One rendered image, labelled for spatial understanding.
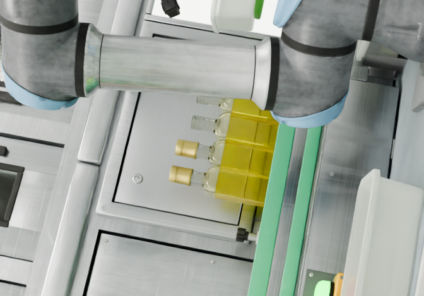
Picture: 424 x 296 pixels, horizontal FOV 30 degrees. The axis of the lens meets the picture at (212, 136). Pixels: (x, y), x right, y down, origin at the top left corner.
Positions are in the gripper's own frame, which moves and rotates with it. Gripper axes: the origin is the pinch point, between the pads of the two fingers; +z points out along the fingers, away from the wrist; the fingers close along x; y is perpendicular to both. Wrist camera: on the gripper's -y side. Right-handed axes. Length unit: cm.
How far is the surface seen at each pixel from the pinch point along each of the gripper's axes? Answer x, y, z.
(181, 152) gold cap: 4.0, -35.4, -4.7
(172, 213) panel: 16, -48, -7
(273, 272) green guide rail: -10, -54, 19
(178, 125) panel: 19.1, -28.7, -10.1
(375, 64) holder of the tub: 1.0, -12.3, 30.4
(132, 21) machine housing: 22.6, -6.1, -26.7
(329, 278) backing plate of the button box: -11, -53, 29
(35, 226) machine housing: 14, -57, -36
